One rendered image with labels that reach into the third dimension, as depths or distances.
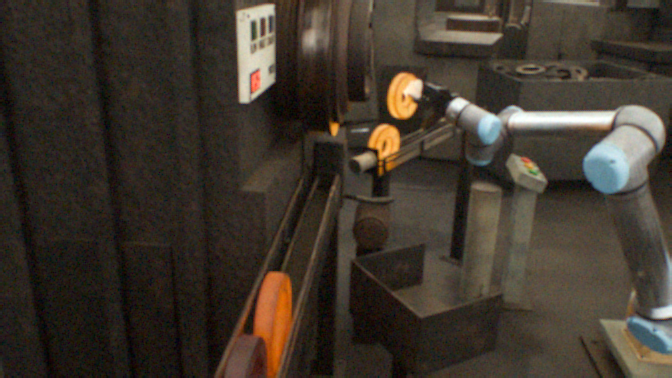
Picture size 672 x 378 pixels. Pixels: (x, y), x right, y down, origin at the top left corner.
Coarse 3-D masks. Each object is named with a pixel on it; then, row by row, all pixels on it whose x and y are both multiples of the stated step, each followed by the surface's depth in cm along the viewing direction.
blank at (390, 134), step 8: (384, 128) 217; (392, 128) 220; (376, 136) 215; (384, 136) 217; (392, 136) 221; (368, 144) 216; (376, 144) 215; (392, 144) 223; (384, 152) 224; (392, 152) 224
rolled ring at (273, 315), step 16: (272, 272) 110; (272, 288) 104; (288, 288) 114; (272, 304) 102; (288, 304) 115; (256, 320) 101; (272, 320) 101; (288, 320) 116; (272, 336) 101; (272, 352) 102; (272, 368) 103
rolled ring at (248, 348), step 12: (240, 336) 93; (252, 336) 94; (240, 348) 89; (252, 348) 89; (264, 348) 98; (240, 360) 87; (252, 360) 89; (264, 360) 98; (228, 372) 86; (240, 372) 86; (252, 372) 99; (264, 372) 99
